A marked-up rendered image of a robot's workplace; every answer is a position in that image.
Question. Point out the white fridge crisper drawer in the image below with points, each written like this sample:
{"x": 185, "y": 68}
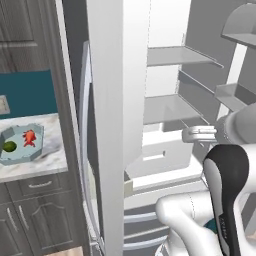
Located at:
{"x": 166, "y": 146}

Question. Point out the grey fridge shelf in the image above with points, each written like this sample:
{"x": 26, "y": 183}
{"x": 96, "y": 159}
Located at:
{"x": 166, "y": 108}
{"x": 173, "y": 56}

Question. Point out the grey freezer drawer front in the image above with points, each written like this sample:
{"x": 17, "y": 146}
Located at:
{"x": 140, "y": 230}

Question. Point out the white fridge door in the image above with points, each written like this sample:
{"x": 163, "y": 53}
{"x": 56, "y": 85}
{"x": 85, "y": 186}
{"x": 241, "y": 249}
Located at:
{"x": 110, "y": 100}

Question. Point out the pale blue octagonal tupperware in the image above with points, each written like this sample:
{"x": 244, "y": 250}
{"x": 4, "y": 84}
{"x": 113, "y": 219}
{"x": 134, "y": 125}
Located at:
{"x": 20, "y": 154}

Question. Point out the grey wall cupboard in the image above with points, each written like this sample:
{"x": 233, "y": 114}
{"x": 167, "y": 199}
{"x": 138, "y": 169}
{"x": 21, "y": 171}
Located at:
{"x": 23, "y": 33}

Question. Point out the green lime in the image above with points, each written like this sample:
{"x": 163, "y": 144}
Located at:
{"x": 9, "y": 146}

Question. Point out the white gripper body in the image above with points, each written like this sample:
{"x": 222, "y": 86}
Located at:
{"x": 200, "y": 134}

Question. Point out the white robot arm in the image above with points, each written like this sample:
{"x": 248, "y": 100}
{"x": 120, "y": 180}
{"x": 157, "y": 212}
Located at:
{"x": 186, "y": 213}

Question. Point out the white fridge body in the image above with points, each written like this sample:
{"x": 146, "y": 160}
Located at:
{"x": 166, "y": 23}

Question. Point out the grey cupboard door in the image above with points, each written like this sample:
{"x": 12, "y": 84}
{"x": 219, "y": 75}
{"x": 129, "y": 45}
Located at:
{"x": 6, "y": 240}
{"x": 50, "y": 226}

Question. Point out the grey fridge door with bins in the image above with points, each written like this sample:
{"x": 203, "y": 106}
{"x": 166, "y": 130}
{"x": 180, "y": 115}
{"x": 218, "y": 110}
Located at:
{"x": 206, "y": 40}

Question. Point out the white wall socket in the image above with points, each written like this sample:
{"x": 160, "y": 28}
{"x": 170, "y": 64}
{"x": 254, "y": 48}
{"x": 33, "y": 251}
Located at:
{"x": 2, "y": 105}

